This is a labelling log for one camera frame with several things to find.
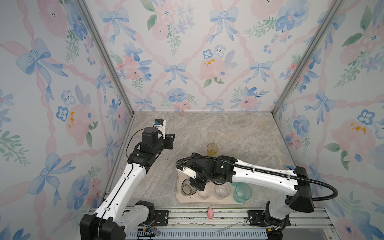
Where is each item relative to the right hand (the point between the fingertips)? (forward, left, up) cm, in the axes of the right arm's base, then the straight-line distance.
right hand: (189, 178), depth 70 cm
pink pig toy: (-12, -10, -16) cm, 22 cm away
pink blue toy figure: (+11, -57, -11) cm, 59 cm away
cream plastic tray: (-5, -2, -16) cm, 17 cm away
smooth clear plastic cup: (0, -17, -17) cm, 24 cm away
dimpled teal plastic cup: (-2, -27, -13) cm, 30 cm away
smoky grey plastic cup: (-3, +2, -6) cm, 7 cm away
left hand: (+20, +9, +8) cm, 24 cm away
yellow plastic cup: (+26, -13, -15) cm, 33 cm away
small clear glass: (-2, -8, -17) cm, 19 cm away
